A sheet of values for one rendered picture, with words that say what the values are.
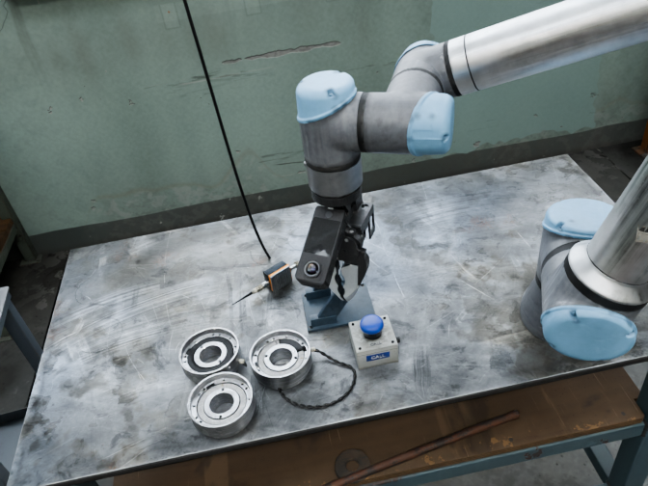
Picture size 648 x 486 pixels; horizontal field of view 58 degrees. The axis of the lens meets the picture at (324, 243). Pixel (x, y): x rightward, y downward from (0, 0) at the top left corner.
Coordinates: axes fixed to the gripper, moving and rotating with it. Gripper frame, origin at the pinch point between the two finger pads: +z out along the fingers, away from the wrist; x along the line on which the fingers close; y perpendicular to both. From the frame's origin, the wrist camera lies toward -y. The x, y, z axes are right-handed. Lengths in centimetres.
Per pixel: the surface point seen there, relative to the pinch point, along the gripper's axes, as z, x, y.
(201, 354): 12.4, 24.8, -8.5
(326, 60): 27, 64, 150
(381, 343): 10.1, -5.5, 0.7
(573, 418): 40, -38, 16
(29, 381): 95, 136, 18
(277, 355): 13.3, 12.1, -4.2
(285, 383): 12.3, 7.7, -9.8
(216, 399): 12.9, 17.6, -15.8
